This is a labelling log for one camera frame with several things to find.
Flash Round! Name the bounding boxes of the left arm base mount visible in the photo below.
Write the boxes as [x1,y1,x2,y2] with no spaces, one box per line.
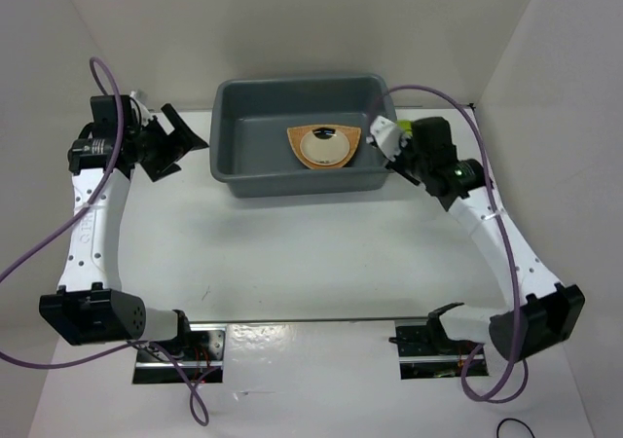
[131,322,227,385]

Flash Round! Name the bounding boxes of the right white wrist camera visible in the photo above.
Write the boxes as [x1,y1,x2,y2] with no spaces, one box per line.
[366,116,407,162]

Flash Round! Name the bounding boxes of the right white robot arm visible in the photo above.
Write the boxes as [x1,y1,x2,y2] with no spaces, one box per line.
[369,117,586,362]

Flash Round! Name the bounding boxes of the woven bamboo fan-shaped basket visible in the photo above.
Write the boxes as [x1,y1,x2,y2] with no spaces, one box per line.
[286,124,361,169]

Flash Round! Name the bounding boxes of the green plastic plate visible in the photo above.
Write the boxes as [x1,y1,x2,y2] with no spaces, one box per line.
[396,120,413,135]

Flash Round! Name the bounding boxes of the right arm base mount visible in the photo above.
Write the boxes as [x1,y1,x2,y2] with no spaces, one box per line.
[388,303,476,381]

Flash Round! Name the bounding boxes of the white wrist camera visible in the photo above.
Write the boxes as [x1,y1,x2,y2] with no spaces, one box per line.
[366,116,407,162]
[129,90,150,117]

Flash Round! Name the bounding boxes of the black cable loop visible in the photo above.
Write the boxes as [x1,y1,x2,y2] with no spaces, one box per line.
[496,417,536,438]

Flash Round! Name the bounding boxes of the grey plastic bin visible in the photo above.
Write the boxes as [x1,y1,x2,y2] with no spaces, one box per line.
[209,73,396,198]

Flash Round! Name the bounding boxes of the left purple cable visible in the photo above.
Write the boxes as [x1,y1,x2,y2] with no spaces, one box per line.
[0,56,220,427]

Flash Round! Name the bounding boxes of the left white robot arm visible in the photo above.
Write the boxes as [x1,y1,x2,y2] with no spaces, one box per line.
[39,95,208,360]

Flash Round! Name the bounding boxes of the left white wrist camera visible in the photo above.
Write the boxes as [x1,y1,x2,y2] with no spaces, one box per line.
[129,90,150,117]

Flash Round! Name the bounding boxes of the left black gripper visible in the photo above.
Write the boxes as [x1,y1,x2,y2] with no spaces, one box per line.
[126,103,207,181]

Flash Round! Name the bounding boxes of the cream ceramic plate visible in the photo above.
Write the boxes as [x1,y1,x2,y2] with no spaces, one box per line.
[300,127,350,167]

